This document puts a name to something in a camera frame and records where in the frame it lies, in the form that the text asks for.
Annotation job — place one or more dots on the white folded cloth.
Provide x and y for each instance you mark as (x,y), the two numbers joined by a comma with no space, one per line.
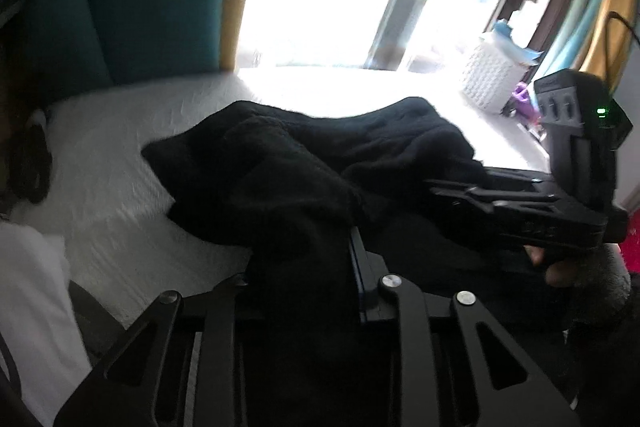
(35,307)

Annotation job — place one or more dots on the pink cloth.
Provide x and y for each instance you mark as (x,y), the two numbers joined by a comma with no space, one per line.
(632,242)

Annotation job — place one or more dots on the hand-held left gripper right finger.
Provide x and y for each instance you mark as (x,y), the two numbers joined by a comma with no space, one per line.
(367,292)

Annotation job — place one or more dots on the person's right forearm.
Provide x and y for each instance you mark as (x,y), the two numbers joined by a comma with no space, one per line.
(600,292)

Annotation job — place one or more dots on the blue cloth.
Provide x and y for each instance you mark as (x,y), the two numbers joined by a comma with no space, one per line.
(517,44)

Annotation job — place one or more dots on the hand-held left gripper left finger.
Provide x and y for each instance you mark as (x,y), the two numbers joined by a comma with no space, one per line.
(200,337)

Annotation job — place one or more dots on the black garment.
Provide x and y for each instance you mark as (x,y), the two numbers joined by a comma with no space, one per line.
(300,177)

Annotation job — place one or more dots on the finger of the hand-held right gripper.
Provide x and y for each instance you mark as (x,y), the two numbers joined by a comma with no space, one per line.
(465,198)
(520,182)

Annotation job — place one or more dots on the white woven basket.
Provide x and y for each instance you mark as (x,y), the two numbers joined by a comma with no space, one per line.
(492,79)

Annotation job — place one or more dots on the person's right hand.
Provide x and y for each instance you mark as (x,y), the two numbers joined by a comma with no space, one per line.
(557,269)

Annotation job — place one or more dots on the purple cloth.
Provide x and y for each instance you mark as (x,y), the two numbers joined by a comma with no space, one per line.
(524,99)

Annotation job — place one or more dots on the small black object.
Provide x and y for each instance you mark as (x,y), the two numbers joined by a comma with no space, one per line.
(32,157)

